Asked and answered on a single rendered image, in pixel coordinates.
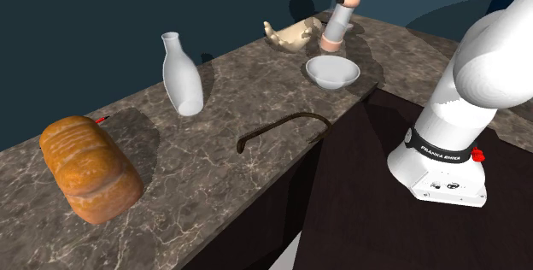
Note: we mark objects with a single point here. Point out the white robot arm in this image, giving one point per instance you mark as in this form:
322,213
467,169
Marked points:
449,136

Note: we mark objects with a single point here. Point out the white and pink grinder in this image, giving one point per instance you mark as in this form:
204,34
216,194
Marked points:
338,21

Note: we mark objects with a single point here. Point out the beige hand-shaped figure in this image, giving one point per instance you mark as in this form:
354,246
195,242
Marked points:
291,35

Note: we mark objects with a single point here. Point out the white bowl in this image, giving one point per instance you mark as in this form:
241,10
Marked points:
332,72

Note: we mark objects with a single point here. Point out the dark brown curved bar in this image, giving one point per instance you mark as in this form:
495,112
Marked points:
270,127

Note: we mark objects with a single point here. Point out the white bottle vase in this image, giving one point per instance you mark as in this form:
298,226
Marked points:
181,77

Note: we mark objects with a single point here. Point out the dark robot stand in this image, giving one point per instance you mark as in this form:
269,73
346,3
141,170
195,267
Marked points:
374,219

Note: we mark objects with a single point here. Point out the red pen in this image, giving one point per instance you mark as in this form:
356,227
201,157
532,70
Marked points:
101,119

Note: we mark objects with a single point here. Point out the brown bread loaf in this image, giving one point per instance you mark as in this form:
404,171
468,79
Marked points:
89,165

